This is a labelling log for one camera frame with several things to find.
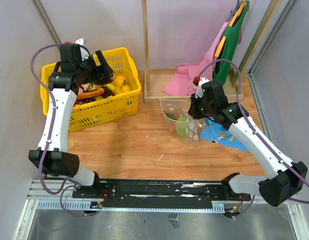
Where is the green cabbage toy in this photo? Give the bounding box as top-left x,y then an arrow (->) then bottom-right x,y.
174,117 -> 188,138

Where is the yellow clothes hanger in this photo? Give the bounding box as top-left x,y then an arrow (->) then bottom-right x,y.
214,36 -> 227,58

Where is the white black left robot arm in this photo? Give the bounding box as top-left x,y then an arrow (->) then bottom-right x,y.
28,43 -> 114,198

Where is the dark grape bunch toy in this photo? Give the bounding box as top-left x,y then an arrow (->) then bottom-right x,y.
101,86 -> 115,99

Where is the yellow plastic shopping basket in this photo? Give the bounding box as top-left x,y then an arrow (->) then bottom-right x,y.
37,47 -> 141,132

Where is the orange hot dog toy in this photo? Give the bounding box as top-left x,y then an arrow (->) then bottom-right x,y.
76,88 -> 104,100

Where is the pink cloth garment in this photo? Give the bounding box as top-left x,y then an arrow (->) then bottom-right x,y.
163,21 -> 229,96

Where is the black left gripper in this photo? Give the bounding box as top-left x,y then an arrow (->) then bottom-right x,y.
77,50 -> 114,85

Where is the wooden clothes rack frame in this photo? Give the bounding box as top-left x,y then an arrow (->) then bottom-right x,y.
141,0 -> 282,104

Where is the yellow lemon toy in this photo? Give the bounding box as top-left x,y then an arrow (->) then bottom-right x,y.
121,85 -> 132,93

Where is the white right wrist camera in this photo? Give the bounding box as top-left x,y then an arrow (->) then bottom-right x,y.
193,76 -> 209,99

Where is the orange fruit toy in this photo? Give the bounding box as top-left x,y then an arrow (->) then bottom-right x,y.
113,76 -> 128,88

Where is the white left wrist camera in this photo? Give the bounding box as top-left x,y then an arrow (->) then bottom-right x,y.
74,38 -> 91,60

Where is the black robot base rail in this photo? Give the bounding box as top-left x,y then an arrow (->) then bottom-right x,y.
72,178 -> 251,211

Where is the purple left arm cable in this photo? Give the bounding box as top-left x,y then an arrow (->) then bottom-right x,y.
31,42 -> 100,217

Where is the dark purple mangosteen toy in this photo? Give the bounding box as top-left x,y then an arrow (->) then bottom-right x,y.
166,113 -> 175,119

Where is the clear zip top bag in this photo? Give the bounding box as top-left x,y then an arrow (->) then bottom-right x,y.
159,98 -> 202,146

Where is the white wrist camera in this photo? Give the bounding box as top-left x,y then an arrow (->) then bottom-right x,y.
74,38 -> 91,60
193,76 -> 209,99

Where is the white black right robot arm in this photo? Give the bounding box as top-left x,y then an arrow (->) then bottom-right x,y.
188,77 -> 308,207

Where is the yellow banana toy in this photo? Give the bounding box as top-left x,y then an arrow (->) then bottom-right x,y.
105,83 -> 115,92

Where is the yellow mango toy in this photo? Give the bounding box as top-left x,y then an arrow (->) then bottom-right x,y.
114,86 -> 123,95

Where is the blue cartoon print cloth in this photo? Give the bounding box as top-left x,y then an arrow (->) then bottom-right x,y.
200,118 -> 250,153

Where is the green cloth garment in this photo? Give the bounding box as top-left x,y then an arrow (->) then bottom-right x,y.
213,0 -> 250,85

